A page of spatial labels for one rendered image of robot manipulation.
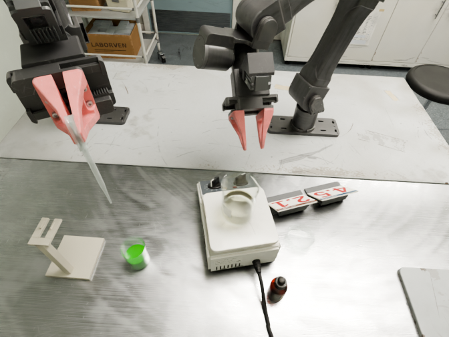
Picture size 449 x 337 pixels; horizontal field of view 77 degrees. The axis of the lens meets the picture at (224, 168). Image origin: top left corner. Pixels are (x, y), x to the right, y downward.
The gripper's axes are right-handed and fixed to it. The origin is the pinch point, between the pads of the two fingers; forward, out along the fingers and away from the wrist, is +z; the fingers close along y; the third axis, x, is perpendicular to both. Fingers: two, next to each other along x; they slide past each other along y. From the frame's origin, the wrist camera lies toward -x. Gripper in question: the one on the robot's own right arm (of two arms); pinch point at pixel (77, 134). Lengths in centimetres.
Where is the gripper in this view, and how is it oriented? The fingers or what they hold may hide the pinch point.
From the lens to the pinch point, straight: 33.5
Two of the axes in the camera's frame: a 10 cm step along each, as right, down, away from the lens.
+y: 9.0, -3.2, 3.1
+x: -0.4, 6.4, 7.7
